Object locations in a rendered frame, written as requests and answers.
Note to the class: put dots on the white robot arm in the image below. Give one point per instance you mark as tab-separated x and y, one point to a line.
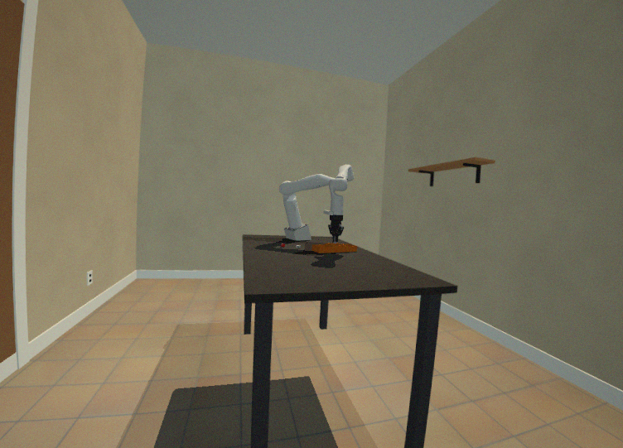
288	190

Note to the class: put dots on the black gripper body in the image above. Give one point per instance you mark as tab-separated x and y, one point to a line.
336	219

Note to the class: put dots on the orange labelled bins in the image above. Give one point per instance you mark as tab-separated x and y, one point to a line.
334	248

